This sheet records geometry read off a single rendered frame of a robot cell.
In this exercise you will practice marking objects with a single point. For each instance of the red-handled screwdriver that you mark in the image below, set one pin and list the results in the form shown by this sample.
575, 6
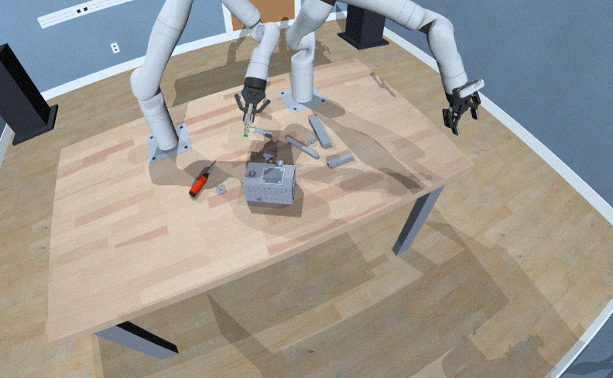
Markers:
200, 183

